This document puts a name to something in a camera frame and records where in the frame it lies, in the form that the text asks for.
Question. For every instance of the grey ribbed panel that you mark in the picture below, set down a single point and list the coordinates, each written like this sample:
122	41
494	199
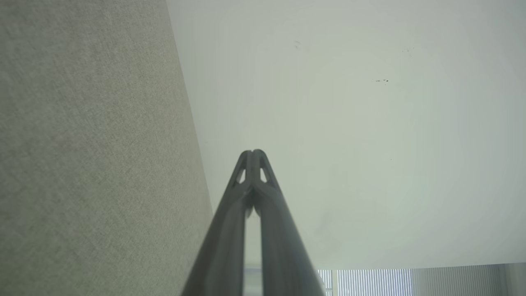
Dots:
456	281

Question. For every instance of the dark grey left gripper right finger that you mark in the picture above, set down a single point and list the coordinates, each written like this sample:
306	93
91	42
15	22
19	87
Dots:
279	246

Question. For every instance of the white window blind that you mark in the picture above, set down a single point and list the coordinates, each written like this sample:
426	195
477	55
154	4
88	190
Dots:
370	283

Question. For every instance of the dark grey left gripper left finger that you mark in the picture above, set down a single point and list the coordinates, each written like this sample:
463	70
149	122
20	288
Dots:
224	238

